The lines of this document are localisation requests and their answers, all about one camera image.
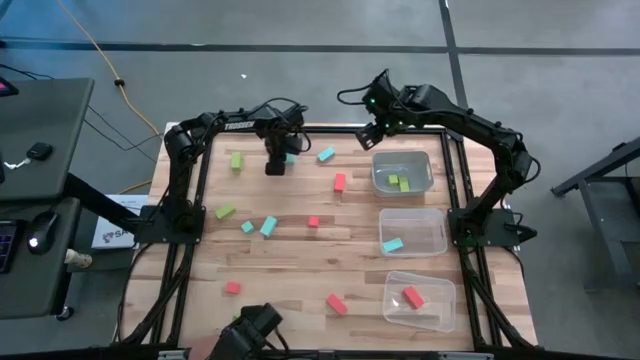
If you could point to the small red cube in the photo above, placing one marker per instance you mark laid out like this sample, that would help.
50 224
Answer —
313 221
232 287

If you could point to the black desk foot bar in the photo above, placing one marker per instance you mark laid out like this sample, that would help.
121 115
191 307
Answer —
97 200

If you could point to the black bulky device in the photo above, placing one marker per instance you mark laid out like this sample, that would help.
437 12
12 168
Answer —
250 330

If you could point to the black metal cart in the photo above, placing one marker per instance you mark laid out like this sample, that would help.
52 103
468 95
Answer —
600 235

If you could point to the silver metal bracket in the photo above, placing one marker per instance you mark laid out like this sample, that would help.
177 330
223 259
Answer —
465 356
175 355

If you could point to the black keyboard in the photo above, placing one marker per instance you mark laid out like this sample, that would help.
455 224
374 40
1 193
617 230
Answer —
7 247

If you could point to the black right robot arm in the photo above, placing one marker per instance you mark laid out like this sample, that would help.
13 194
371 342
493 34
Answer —
500 140

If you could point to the white printed sign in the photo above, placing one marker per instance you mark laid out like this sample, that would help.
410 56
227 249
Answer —
115 235

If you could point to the red block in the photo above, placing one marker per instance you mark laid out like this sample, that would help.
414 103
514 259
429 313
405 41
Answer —
337 303
339 182
413 297

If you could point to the clear plastic bin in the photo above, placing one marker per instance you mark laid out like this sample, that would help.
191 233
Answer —
435 310
420 227

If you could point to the black device pink light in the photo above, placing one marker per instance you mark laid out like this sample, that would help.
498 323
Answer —
6 87

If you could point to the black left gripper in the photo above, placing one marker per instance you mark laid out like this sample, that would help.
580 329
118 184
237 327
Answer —
282 135

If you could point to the small cyan cube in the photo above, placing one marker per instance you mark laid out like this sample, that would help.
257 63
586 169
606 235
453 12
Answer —
247 227

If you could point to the beige cylinder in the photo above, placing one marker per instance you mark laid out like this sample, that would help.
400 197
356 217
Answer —
77 258

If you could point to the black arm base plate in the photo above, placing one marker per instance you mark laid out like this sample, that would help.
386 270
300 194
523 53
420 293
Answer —
150 232
497 225

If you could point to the black caster wheel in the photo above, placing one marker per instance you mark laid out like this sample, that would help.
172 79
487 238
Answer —
65 313

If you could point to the grey plastic bin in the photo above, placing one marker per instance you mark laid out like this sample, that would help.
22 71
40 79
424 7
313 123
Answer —
415 165

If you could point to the dark grey desk top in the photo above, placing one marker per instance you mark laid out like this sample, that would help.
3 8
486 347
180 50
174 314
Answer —
45 130
30 290

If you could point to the black computer mouse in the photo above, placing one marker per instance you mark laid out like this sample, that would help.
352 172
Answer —
42 230

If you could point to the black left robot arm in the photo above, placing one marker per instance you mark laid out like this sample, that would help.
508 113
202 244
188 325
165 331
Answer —
177 165

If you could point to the large cyan block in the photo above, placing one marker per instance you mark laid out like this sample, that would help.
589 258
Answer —
268 226

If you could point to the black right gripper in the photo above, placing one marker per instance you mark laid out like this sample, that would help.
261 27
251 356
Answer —
387 107

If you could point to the black metal table frame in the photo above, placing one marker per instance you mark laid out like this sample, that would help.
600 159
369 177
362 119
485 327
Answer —
325 130

